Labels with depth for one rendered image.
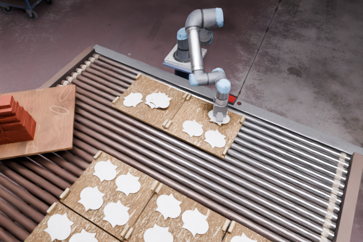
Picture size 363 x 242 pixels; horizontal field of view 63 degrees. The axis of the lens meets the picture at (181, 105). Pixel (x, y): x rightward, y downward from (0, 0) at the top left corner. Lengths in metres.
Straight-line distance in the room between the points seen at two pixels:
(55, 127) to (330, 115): 2.71
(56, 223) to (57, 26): 3.39
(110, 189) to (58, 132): 0.46
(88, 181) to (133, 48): 2.51
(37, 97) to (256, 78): 2.44
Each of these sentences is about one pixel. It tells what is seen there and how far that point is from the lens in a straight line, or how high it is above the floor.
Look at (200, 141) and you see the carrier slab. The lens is 1.81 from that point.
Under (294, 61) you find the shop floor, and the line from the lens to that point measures 3.99.
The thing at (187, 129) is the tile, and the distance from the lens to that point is 1.85.
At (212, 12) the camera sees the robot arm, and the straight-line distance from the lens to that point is 1.89.
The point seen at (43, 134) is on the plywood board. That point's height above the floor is 1.04.
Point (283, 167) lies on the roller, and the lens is 1.83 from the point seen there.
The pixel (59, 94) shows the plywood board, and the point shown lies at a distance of 2.06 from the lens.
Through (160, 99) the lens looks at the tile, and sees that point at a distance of 1.97.
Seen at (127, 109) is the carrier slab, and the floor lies 0.94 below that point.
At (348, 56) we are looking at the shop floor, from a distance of 4.34.
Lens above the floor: 2.44
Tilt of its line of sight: 50 degrees down
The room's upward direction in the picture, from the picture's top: straight up
